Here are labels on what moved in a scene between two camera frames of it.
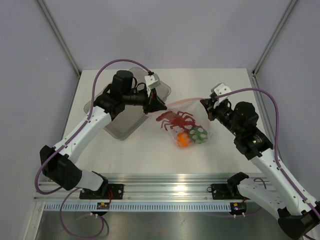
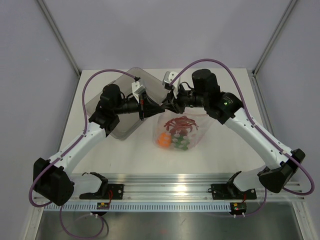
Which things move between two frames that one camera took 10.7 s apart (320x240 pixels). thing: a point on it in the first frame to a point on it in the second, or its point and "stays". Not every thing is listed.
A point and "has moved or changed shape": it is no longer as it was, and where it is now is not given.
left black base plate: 115,191 stays
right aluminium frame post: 290,8 stays
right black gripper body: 224,114 to 189,98
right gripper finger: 211,111 to 172,104
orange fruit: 183,139 to 164,140
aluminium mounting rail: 149,187 stays
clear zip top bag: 187,122 has moved or changed shape
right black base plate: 222,191 stays
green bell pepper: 199,135 to 180,141
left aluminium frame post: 59,35 stays
